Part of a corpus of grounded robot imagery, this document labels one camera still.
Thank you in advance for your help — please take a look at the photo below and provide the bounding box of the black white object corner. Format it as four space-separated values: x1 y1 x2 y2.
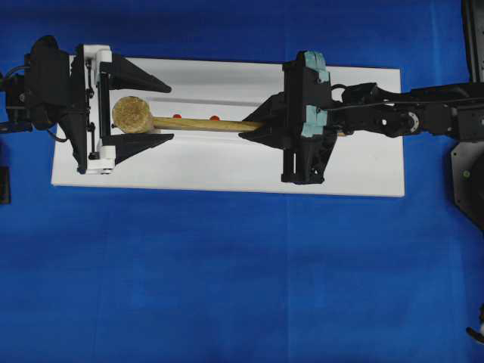
465 302 484 343

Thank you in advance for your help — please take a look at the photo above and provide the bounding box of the wooden mallet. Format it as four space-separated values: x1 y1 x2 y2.
112 96 280 134

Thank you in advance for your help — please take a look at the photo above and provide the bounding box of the black camera cable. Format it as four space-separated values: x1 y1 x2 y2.
328 82 424 114

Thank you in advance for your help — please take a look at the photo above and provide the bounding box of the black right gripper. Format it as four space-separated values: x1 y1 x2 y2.
238 60 337 185

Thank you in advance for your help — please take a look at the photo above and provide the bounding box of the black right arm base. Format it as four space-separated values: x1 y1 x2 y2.
451 1 483 229

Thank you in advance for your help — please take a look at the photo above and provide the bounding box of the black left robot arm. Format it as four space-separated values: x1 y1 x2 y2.
1 36 173 175

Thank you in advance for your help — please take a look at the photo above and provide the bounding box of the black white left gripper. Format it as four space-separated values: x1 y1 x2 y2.
70 45 174 175

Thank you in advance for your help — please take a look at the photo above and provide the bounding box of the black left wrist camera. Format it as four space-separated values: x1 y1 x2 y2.
25 36 88 133

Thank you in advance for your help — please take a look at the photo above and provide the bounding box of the white foam board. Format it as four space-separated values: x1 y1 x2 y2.
51 57 405 197

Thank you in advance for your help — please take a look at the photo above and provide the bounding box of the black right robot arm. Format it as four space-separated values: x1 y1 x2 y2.
240 60 483 185

